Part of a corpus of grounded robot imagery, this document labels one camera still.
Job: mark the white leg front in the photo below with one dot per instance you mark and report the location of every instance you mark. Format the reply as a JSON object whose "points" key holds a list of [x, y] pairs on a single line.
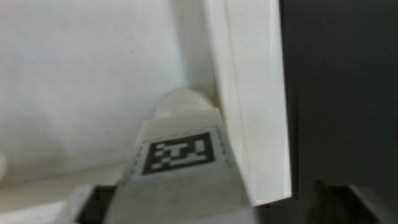
{"points": [[182, 186]]}

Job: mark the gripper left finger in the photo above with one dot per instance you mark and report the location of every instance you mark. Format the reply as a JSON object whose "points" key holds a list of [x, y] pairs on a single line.
{"points": [[88, 205]]}

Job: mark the white square tabletop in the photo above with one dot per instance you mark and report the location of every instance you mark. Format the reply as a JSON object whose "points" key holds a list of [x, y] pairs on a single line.
{"points": [[98, 55]]}

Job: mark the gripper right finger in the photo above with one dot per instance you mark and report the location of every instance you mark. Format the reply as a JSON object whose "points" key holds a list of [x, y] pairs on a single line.
{"points": [[347, 204]]}

